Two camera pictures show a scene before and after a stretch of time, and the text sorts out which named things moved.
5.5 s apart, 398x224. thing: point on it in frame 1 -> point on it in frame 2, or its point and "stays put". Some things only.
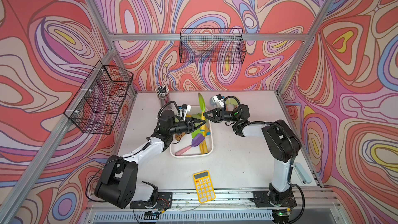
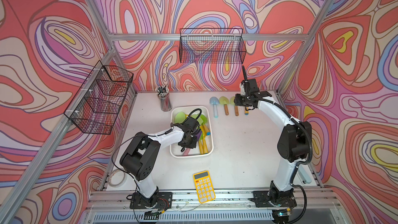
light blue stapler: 304,178 stays put
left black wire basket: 94,108 stays put
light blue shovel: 212,102 stays put
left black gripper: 195,122 -> 193,146
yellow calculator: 204,187 stays put
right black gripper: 216,113 -> 237,100
